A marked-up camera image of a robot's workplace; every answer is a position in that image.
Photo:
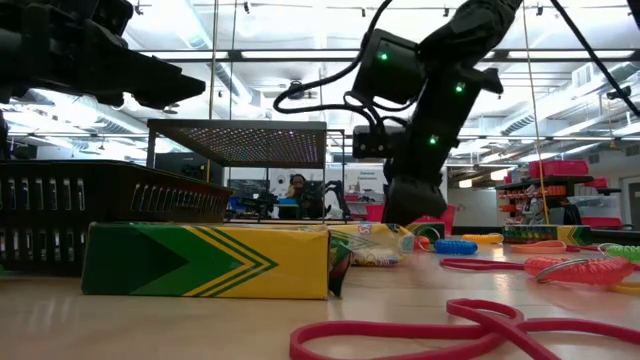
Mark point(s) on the black ceiling fixture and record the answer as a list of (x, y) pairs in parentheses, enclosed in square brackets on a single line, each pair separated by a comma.
[(619, 93)]

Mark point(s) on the orange rubber band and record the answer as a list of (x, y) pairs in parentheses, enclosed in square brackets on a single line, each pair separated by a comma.
[(537, 247)]

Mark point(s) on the clear plastic storage bin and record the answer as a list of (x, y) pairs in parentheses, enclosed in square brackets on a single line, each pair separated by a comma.
[(595, 205)]

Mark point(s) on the flat red storage bin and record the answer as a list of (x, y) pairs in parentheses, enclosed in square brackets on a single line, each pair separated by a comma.
[(602, 222)]

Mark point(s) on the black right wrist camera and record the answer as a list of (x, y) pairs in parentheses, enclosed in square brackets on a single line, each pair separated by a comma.
[(375, 142)]

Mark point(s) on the grey perforated metal shelf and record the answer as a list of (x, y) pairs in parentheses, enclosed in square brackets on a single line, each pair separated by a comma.
[(240, 145)]

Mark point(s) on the round black ceiling camera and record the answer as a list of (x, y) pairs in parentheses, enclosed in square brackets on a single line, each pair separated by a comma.
[(296, 91)]

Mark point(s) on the black background monitor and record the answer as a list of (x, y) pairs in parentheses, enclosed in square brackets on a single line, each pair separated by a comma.
[(175, 167)]

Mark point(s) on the large red storage bin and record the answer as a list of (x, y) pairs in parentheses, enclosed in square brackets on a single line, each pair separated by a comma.
[(557, 169)]

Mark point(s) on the red plastic basket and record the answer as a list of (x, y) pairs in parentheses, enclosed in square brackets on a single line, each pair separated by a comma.
[(374, 212)]

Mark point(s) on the black light strip crossbar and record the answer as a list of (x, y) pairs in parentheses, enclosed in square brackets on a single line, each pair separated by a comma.
[(234, 55)]

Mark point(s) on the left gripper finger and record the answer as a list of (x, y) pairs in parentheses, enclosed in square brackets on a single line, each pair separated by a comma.
[(150, 80)]

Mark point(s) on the plastic crayon pack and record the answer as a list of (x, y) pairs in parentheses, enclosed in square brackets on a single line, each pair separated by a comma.
[(375, 247)]

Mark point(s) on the black background robot arm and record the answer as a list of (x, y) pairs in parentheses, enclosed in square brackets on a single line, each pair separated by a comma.
[(340, 192), (260, 202)]

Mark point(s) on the black plastic basket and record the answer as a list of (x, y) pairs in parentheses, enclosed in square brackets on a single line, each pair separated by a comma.
[(107, 200)]

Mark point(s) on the yellow rubber band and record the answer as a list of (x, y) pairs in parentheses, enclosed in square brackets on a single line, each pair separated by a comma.
[(625, 288)]

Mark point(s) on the small red storage bin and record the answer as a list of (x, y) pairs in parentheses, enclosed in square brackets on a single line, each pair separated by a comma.
[(597, 182)]

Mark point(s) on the black background storage rack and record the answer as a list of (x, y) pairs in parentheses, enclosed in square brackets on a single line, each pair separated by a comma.
[(545, 179)]

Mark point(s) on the person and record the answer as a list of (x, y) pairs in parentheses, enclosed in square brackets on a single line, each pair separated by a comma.
[(298, 185)]

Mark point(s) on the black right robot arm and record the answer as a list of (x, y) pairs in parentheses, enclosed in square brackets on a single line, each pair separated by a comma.
[(450, 115)]

